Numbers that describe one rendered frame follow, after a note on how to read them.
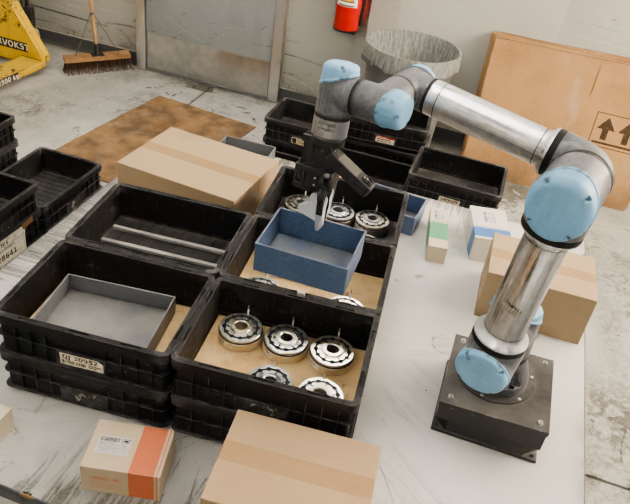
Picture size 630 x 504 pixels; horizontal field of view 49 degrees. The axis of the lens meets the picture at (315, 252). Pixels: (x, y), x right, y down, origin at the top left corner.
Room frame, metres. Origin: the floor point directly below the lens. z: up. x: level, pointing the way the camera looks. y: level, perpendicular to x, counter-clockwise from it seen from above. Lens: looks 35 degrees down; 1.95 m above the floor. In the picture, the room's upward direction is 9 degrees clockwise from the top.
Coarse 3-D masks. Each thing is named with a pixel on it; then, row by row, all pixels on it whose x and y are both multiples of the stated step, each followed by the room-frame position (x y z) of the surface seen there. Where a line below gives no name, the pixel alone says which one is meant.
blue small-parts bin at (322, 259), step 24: (288, 216) 1.31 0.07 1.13; (264, 240) 1.22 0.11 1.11; (288, 240) 1.29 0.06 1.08; (312, 240) 1.29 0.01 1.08; (336, 240) 1.28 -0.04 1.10; (360, 240) 1.23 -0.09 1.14; (264, 264) 1.16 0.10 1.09; (288, 264) 1.15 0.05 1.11; (312, 264) 1.14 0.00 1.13; (336, 264) 1.22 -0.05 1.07; (336, 288) 1.13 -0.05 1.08
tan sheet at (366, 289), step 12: (252, 264) 1.50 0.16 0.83; (240, 276) 1.44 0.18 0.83; (252, 276) 1.45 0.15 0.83; (264, 276) 1.46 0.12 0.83; (360, 276) 1.52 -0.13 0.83; (372, 276) 1.53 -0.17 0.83; (288, 288) 1.43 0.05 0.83; (300, 288) 1.43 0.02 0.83; (312, 288) 1.44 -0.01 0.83; (348, 288) 1.46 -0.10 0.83; (360, 288) 1.47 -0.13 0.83; (372, 288) 1.48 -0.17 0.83; (360, 300) 1.42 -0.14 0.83; (372, 300) 1.43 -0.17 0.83
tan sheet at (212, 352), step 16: (208, 336) 1.20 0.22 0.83; (208, 352) 1.15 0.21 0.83; (224, 352) 1.16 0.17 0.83; (240, 352) 1.16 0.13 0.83; (256, 352) 1.17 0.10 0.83; (240, 368) 1.11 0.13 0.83; (288, 368) 1.14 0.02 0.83; (304, 368) 1.14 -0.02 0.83; (352, 368) 1.17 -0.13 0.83; (352, 384) 1.12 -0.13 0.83; (352, 400) 1.07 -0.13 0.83
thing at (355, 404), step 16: (256, 288) 1.28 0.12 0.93; (320, 304) 1.26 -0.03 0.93; (336, 304) 1.27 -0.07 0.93; (192, 320) 1.14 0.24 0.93; (176, 352) 1.03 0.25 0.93; (368, 352) 1.12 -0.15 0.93; (176, 368) 1.01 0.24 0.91; (192, 368) 1.00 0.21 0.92; (208, 368) 1.00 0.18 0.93; (224, 368) 1.01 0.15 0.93; (368, 368) 1.07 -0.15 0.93; (240, 384) 0.99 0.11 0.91; (256, 384) 0.99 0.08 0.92; (272, 384) 0.98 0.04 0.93; (304, 400) 0.97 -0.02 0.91; (320, 400) 0.97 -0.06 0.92; (336, 400) 0.97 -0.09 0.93
